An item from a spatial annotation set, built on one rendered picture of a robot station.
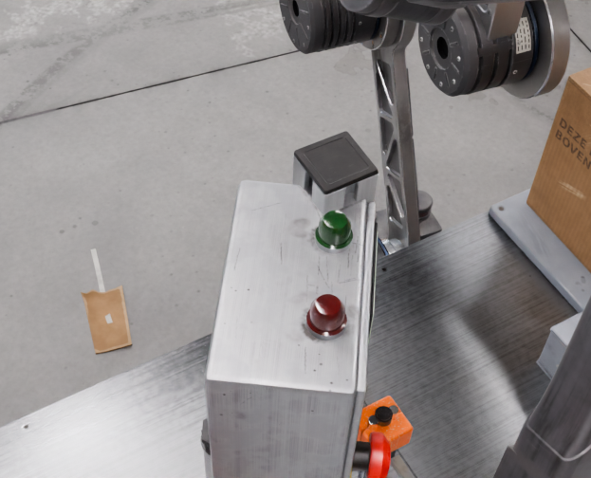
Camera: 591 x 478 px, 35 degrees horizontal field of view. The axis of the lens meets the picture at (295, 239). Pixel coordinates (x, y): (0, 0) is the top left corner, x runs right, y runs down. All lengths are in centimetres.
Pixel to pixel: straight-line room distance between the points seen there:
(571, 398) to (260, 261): 27
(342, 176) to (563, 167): 83
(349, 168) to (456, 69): 68
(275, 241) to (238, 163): 209
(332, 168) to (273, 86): 232
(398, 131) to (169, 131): 108
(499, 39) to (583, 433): 70
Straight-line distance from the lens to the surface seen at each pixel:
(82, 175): 274
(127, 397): 133
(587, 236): 146
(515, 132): 294
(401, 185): 197
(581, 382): 74
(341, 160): 66
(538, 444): 76
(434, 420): 132
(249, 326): 60
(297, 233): 65
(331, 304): 58
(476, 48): 130
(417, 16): 94
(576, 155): 142
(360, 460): 72
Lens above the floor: 197
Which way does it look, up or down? 51 degrees down
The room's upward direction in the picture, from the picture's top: 3 degrees clockwise
